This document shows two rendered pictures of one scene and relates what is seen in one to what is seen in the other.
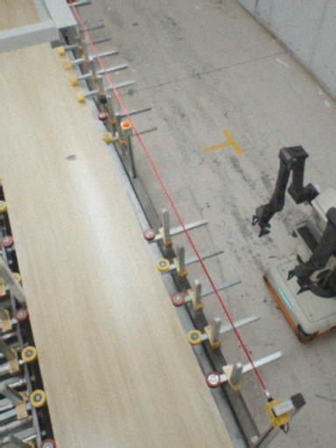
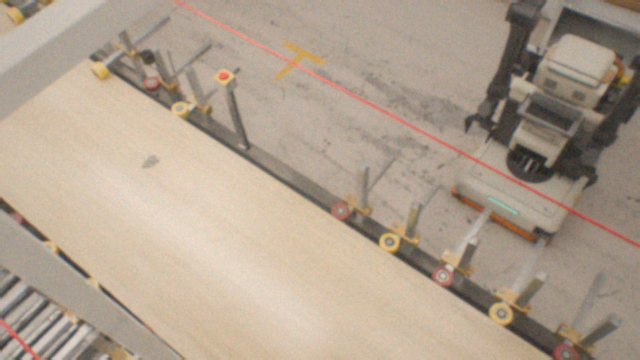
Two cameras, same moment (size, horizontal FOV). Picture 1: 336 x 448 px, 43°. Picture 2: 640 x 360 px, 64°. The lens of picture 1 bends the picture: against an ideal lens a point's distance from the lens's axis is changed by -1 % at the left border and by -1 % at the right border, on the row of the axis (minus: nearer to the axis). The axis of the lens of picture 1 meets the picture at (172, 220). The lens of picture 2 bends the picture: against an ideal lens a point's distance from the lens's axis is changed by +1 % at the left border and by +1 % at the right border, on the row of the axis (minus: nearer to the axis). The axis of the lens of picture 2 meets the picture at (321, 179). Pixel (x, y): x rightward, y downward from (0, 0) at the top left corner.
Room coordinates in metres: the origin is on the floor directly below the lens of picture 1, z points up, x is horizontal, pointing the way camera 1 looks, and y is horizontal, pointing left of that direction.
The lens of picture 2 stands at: (0.70, 0.72, 2.83)
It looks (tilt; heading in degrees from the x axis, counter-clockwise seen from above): 58 degrees down; 331
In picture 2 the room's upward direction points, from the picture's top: 6 degrees counter-clockwise
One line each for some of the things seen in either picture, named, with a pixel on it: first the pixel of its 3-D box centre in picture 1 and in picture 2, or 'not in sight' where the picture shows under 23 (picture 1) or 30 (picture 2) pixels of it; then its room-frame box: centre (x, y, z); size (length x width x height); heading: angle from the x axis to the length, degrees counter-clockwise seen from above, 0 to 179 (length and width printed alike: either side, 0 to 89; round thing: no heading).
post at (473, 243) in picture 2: (197, 300); (463, 265); (1.11, -0.12, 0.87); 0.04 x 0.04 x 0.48; 19
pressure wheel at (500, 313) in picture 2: (194, 339); (498, 317); (0.88, -0.09, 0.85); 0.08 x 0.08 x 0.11
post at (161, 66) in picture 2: (112, 118); (168, 82); (2.76, 0.45, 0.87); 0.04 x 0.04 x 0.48; 19
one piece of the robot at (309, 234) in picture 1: (312, 241); (548, 118); (1.40, -0.85, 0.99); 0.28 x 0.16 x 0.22; 19
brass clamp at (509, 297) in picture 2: (212, 338); (512, 301); (0.89, -0.20, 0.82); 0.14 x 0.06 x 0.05; 19
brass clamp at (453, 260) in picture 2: (195, 299); (457, 264); (1.13, -0.11, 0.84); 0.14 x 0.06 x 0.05; 19
